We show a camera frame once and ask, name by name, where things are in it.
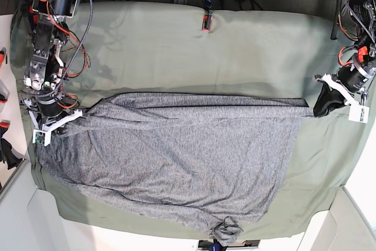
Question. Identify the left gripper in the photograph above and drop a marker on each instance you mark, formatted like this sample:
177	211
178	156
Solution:
338	90

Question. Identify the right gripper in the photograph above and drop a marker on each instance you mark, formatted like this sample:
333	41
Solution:
50	116

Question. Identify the grey heathered T-shirt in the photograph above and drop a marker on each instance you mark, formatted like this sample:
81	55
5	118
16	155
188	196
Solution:
206	161

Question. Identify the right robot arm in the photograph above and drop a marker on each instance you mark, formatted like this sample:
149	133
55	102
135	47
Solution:
57	55

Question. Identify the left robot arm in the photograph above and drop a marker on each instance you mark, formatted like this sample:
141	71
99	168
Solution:
356	19

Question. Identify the black tools pile left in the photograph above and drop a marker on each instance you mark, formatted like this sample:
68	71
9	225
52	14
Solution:
7	156

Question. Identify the green table cloth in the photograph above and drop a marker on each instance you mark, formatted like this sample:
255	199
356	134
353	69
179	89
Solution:
153	47

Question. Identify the orange black clamp top centre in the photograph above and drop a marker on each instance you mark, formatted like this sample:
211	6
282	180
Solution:
207	19

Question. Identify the orange black clamp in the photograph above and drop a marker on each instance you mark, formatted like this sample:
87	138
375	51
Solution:
215	246
207	19

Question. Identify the orange black clamp bottom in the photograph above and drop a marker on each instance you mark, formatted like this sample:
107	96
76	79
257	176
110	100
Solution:
215	246

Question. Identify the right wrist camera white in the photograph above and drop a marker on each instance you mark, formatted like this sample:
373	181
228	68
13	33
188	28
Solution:
41	137

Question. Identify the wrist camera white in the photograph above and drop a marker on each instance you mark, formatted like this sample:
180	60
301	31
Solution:
41	137
359	113

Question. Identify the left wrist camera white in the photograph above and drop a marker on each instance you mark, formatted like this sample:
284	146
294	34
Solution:
359	113

